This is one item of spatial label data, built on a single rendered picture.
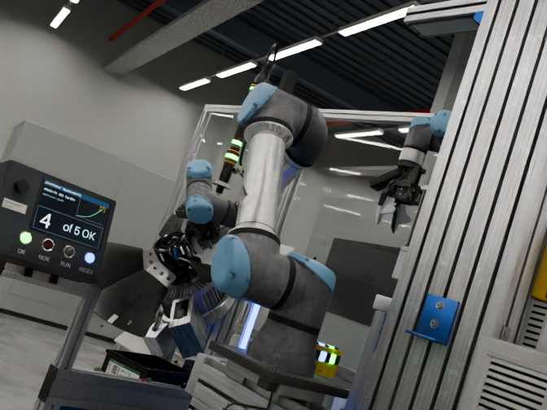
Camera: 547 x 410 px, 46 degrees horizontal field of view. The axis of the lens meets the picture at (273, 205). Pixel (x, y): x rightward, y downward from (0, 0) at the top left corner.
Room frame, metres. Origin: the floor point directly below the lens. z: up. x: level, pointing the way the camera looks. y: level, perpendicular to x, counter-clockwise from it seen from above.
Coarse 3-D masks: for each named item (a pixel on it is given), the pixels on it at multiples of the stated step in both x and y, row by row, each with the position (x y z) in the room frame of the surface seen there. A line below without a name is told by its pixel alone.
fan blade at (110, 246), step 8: (112, 248) 2.31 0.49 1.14; (120, 248) 2.29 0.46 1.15; (128, 248) 2.28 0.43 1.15; (136, 248) 2.26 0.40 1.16; (104, 256) 2.31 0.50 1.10; (112, 256) 2.29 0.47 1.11; (120, 256) 2.28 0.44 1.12; (128, 256) 2.26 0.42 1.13; (136, 256) 2.25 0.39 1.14; (104, 264) 2.29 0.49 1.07; (112, 264) 2.28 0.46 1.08; (120, 264) 2.27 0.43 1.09; (128, 264) 2.26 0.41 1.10; (136, 264) 2.25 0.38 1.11; (104, 272) 2.29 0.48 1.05; (112, 272) 2.28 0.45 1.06; (120, 272) 2.27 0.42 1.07; (128, 272) 2.26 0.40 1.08; (136, 272) 2.24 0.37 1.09; (104, 280) 2.28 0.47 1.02; (112, 280) 2.27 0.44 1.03; (104, 288) 2.27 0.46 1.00
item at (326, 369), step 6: (318, 348) 2.01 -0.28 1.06; (324, 348) 2.03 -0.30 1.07; (330, 348) 2.06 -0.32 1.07; (336, 354) 2.07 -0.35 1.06; (318, 360) 2.02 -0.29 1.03; (318, 366) 2.03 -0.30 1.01; (324, 366) 2.05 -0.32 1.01; (330, 366) 2.07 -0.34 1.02; (336, 366) 2.09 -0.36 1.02; (318, 372) 2.03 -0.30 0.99; (324, 372) 2.05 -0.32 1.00; (330, 372) 2.08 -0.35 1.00
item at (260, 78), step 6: (264, 72) 2.13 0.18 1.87; (258, 78) 2.12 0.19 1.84; (264, 78) 2.13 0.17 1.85; (228, 162) 2.12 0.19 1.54; (222, 168) 2.13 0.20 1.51; (228, 168) 2.12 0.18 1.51; (222, 174) 2.12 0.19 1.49; (228, 174) 2.12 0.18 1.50; (222, 180) 2.12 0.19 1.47; (228, 180) 2.14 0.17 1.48; (222, 186) 2.12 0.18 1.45; (222, 192) 2.14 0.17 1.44
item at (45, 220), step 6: (42, 210) 1.33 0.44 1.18; (48, 210) 1.34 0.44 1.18; (54, 210) 1.35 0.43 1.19; (36, 216) 1.32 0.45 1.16; (42, 216) 1.33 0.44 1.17; (48, 216) 1.34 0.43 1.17; (54, 216) 1.35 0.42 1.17; (36, 222) 1.32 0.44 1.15; (42, 222) 1.33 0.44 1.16; (48, 222) 1.34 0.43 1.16; (54, 222) 1.35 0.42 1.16; (36, 228) 1.32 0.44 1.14; (42, 228) 1.33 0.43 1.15; (48, 228) 1.34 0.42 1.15; (54, 228) 1.35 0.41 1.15
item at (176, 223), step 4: (184, 204) 2.44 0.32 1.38; (172, 216) 2.49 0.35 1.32; (176, 216) 2.43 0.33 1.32; (172, 220) 2.46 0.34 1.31; (176, 220) 2.39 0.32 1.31; (180, 220) 2.34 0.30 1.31; (164, 224) 2.52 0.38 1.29; (172, 224) 2.43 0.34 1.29; (176, 224) 2.37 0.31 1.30; (180, 224) 2.32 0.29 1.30; (164, 228) 2.50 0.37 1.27; (168, 228) 2.45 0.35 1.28; (172, 228) 2.41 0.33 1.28; (176, 228) 2.34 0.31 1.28; (180, 228) 2.29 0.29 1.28; (160, 232) 2.52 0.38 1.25; (164, 232) 2.48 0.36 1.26; (168, 232) 2.43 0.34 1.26; (172, 232) 2.38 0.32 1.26; (160, 236) 2.50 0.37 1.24
